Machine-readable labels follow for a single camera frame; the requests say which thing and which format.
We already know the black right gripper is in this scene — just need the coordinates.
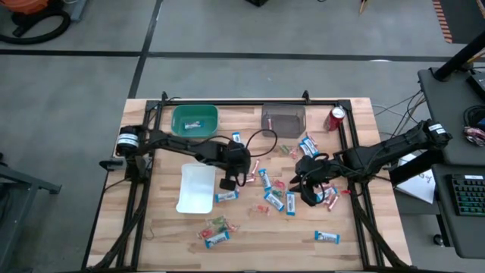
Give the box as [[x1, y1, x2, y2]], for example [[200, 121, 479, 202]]
[[289, 154, 336, 208]]

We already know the white plastic bin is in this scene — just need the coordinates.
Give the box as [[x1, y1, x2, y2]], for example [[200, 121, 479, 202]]
[[175, 163, 217, 215]]

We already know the grey translucent plastic bin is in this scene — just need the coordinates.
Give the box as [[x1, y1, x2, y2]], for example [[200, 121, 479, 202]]
[[261, 103, 307, 139]]

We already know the red soda can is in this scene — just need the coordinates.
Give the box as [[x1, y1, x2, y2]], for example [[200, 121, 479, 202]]
[[323, 106, 346, 132]]

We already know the teal plastic bin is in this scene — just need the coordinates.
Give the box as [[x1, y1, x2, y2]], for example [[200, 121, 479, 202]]
[[171, 104, 220, 140]]

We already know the white paper sheet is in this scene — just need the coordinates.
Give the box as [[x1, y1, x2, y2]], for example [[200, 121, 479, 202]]
[[396, 153, 437, 205]]

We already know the dark grey desk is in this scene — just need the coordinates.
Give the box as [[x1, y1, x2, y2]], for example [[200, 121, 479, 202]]
[[418, 67, 485, 167], [431, 163, 485, 261]]

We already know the black backlit keyboard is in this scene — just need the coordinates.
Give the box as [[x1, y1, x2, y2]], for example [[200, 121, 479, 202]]
[[450, 174, 485, 218]]

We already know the pink patterned object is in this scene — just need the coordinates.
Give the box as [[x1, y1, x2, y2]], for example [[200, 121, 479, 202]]
[[463, 127, 485, 147]]

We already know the black slanted desk pole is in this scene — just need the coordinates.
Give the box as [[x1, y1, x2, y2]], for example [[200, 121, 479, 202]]
[[433, 32, 485, 83]]

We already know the dark mat striped edge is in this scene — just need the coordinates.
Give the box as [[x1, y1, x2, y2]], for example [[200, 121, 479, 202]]
[[431, 0, 485, 45]]

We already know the grey metal cart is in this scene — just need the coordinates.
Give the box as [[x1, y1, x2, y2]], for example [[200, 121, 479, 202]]
[[0, 151, 62, 273]]

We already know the orange shop vacuum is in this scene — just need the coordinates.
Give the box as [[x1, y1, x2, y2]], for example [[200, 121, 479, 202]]
[[0, 0, 51, 16]]

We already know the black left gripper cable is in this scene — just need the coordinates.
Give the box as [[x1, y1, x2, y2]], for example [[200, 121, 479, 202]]
[[244, 128, 279, 158]]

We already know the black coiled cable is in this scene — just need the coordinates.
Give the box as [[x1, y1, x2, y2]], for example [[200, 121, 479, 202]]
[[462, 105, 485, 128]]

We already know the black vacuum hose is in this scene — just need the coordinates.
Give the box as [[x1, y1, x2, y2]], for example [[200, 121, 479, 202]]
[[0, 8, 73, 46]]

